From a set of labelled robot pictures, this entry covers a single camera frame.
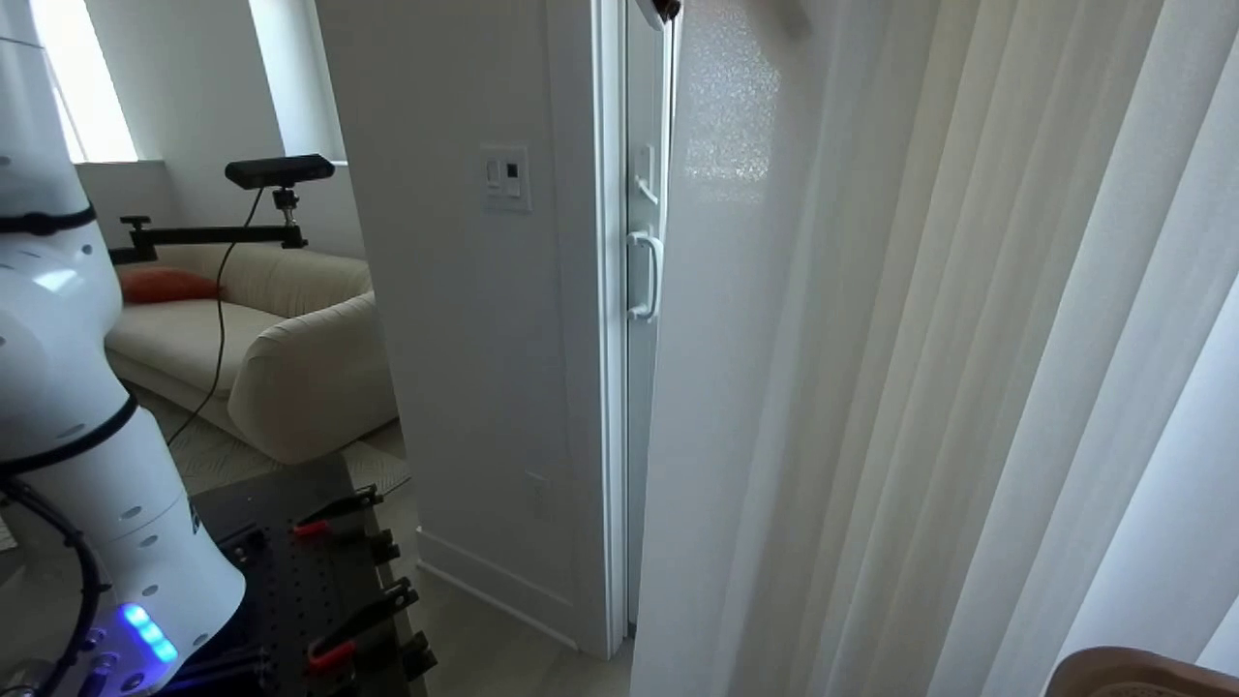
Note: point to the bright window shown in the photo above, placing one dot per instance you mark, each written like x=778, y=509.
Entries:
x=84, y=81

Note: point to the wooden chair back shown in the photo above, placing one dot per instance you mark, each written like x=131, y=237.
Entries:
x=1137, y=676

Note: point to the white wall switch plate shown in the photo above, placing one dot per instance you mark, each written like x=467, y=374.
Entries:
x=504, y=180

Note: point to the white framed glass door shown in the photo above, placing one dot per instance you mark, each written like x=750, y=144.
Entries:
x=639, y=411

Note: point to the red black spring clamp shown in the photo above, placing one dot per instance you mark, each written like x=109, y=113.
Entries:
x=361, y=624
x=330, y=516

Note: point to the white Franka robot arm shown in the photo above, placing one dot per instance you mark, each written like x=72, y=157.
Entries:
x=62, y=350

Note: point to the cream sofa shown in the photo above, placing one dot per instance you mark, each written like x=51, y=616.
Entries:
x=295, y=371

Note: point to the black camera mounting bar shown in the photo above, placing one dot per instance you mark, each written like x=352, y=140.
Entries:
x=205, y=237

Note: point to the red cushion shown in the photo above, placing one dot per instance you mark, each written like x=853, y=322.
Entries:
x=167, y=285

